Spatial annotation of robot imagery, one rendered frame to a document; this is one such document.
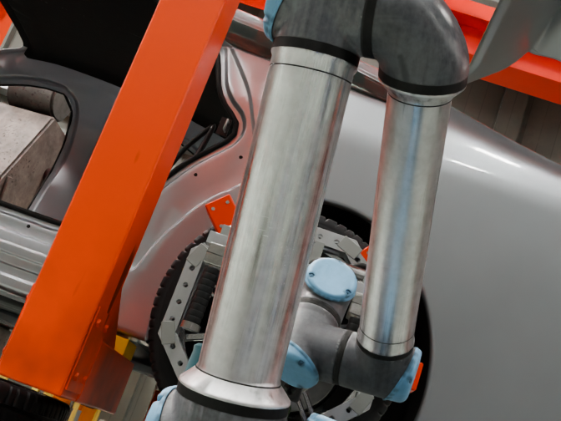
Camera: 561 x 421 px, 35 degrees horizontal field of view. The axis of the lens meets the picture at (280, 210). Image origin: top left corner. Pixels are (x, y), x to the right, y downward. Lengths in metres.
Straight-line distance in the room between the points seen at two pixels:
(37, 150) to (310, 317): 5.97
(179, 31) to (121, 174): 0.40
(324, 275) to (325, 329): 0.10
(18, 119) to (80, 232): 5.36
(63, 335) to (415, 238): 1.07
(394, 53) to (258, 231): 0.28
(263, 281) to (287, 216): 0.09
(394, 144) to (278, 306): 0.27
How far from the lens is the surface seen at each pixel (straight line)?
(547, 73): 5.28
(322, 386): 2.65
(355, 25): 1.12
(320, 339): 1.42
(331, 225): 2.31
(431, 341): 2.60
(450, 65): 1.13
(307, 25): 1.13
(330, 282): 1.48
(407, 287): 1.30
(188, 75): 2.23
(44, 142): 7.37
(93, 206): 2.15
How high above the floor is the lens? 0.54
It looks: 15 degrees up
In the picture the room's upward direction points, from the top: 20 degrees clockwise
